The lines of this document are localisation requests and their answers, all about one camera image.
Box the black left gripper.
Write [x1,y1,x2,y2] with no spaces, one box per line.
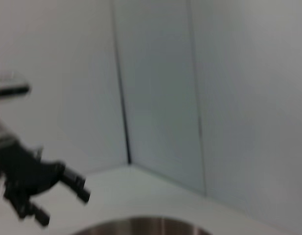
[0,140,92,228]

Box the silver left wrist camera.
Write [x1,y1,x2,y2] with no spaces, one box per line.
[0,70,32,99]

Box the stainless steel mixing bowl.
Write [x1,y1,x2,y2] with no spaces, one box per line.
[73,216,216,235]

